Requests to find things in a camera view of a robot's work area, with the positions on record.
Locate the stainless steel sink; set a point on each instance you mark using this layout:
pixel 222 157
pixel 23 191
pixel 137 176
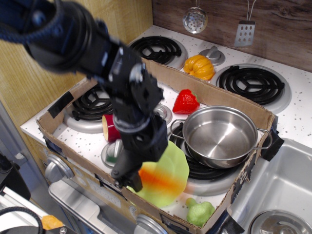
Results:
pixel 283 183

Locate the silver stove knob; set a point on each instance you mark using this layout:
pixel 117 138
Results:
pixel 215 56
pixel 164 112
pixel 111 152

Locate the black burner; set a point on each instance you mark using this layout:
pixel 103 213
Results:
pixel 85 114
pixel 257 83
pixel 202 180
pixel 163 50

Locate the centre silver stove knob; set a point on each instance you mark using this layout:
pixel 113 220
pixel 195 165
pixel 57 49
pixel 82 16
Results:
pixel 164 112

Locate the silver oven door handle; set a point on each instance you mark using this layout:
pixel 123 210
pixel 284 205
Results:
pixel 81 207

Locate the stainless steel pot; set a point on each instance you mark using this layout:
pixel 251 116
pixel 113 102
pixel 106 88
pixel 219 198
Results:
pixel 222 137

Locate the hanging metal slotted spatula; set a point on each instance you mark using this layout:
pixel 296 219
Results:
pixel 246 28

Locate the silver sink drain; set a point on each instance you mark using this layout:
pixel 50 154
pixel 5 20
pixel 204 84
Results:
pixel 278 222

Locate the front right black burner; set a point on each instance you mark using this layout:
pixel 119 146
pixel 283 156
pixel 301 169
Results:
pixel 202 180

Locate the orange object bottom left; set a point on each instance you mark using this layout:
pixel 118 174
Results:
pixel 50 222

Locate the green toy broccoli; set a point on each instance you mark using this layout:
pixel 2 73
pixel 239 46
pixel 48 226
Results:
pixel 199 213

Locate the purple toy onion half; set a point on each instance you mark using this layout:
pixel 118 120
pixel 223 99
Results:
pixel 109 130

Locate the orange toy carrot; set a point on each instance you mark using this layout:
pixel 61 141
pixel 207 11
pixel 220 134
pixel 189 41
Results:
pixel 169 175

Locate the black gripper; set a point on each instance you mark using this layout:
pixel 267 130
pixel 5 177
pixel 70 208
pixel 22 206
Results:
pixel 141 143

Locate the silver oven front knob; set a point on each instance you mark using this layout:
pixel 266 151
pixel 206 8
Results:
pixel 57 169

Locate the back silver stove knob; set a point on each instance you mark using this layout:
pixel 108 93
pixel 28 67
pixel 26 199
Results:
pixel 215 56

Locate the back right black burner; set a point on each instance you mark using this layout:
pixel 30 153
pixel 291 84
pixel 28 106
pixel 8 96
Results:
pixel 257 83

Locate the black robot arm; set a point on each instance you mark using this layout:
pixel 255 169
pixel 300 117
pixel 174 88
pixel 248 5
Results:
pixel 62 37

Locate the back left black burner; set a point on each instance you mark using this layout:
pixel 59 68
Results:
pixel 163 50

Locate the red toy strawberry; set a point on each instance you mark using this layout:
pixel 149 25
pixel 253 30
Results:
pixel 186 102

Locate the yellow toy pumpkin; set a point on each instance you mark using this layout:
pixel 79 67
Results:
pixel 200 67

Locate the light green plastic plate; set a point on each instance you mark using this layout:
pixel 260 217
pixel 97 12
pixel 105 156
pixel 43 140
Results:
pixel 161 200

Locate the silver oven knob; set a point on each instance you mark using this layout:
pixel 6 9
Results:
pixel 146 225
pixel 57 169

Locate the front left black burner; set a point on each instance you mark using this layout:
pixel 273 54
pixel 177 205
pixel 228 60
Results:
pixel 85 114

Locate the front silver stove knob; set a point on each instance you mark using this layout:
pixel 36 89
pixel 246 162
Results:
pixel 111 152

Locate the brown cardboard fence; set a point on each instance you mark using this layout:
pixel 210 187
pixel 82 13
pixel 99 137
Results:
pixel 207 94

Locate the hanging metal strainer ladle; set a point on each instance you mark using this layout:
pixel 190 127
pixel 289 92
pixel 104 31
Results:
pixel 195 19

